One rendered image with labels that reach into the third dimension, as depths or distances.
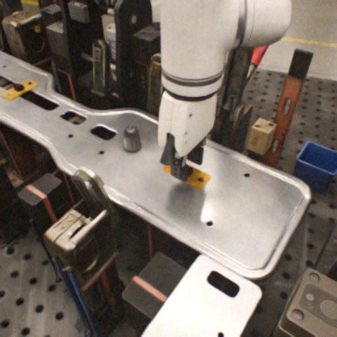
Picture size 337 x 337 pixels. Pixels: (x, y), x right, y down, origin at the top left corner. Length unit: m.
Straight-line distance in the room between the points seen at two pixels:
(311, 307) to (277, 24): 0.32
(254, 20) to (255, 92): 0.98
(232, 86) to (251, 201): 0.21
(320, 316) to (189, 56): 0.33
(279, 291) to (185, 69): 0.58
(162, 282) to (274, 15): 0.37
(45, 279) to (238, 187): 0.51
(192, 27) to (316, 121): 0.96
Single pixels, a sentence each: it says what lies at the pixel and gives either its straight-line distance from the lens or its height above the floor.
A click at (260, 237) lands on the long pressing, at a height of 1.00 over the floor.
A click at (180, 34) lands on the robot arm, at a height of 1.27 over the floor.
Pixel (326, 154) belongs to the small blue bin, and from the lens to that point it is 1.08.
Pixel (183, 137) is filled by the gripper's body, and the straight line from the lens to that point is 0.49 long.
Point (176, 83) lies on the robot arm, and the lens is 0.45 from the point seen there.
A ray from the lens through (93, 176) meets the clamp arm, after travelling 0.46.
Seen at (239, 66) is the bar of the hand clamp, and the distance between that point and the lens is 0.63.
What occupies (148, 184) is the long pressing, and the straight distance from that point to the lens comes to 0.59.
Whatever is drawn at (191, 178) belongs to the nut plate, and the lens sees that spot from 0.60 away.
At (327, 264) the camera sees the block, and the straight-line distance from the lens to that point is 0.55.
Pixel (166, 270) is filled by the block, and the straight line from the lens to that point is 0.52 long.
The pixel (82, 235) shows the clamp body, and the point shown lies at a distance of 0.49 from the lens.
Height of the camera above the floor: 1.44
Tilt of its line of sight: 46 degrees down
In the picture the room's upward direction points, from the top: straight up
